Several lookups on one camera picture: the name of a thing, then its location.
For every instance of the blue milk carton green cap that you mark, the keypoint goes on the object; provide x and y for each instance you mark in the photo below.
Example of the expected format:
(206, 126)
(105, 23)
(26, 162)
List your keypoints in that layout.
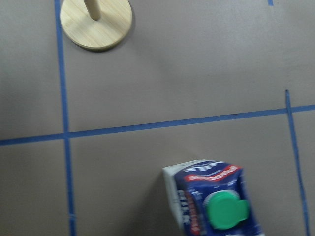
(209, 198)

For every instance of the far right blue tape line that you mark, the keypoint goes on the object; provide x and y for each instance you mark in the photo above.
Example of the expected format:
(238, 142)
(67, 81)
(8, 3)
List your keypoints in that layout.
(65, 121)

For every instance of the round wooden stand with peg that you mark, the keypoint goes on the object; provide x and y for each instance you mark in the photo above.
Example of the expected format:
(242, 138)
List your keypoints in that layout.
(96, 25)

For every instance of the front crosswise blue tape line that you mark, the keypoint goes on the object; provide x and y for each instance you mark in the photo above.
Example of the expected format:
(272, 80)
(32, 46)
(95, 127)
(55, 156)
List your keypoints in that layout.
(138, 127)

